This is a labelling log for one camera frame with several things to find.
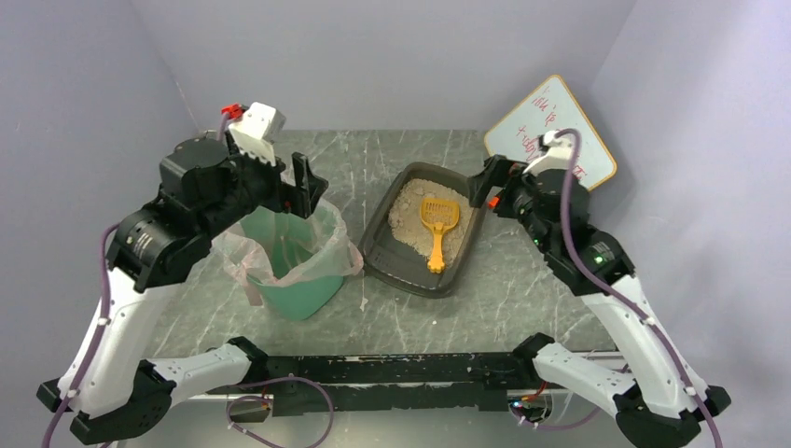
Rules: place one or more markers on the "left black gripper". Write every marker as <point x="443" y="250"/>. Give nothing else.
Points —
<point x="287" y="188"/>

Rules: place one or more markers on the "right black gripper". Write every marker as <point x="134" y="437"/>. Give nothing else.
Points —
<point x="499" y="183"/>

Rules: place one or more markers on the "clear plastic bin liner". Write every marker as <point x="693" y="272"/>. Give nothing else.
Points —
<point x="334" y="241"/>

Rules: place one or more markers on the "yellow litter scoop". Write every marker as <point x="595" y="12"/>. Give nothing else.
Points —
<point x="438" y="216"/>

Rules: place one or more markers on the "green trash bin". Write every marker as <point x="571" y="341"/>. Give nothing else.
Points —
<point x="296" y="290"/>

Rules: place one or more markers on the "dark grey litter tray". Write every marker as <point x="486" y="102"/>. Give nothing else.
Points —
<point x="401" y="266"/>

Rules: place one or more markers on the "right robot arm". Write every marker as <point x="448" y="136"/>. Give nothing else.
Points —
<point x="658" y="401"/>

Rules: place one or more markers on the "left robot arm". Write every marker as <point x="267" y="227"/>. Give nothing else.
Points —
<point x="206" y="186"/>

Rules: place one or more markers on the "beige cat litter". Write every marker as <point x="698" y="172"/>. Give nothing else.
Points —
<point x="406" y="225"/>

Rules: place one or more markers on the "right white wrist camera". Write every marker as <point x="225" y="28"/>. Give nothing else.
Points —
<point x="560" y="150"/>

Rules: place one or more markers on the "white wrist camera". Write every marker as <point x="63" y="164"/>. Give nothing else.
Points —
<point x="560" y="150"/>
<point x="255" y="131"/>

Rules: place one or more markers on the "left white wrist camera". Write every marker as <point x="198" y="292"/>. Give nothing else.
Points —
<point x="255" y="131"/>

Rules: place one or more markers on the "small whiteboard wooden frame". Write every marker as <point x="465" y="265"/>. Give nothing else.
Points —
<point x="551" y="107"/>

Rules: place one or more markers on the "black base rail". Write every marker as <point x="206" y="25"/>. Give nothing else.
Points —
<point x="487" y="381"/>

